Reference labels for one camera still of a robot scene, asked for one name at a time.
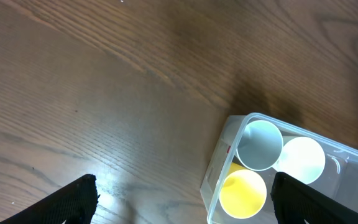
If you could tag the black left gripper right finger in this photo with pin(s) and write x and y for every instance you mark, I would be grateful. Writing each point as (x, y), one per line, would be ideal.
(295, 203)

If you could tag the grey plastic cup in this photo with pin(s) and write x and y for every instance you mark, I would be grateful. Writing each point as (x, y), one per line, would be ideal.
(260, 145)

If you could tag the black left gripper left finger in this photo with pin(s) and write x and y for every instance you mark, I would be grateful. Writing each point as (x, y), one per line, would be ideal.
(73, 203)

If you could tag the yellow plastic cup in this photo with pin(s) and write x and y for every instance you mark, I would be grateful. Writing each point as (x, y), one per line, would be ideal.
(244, 192)

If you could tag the white plastic cup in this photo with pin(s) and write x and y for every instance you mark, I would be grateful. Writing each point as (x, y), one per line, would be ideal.
(302, 158)

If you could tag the clear plastic container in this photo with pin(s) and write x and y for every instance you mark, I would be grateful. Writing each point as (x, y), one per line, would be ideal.
(339, 180)

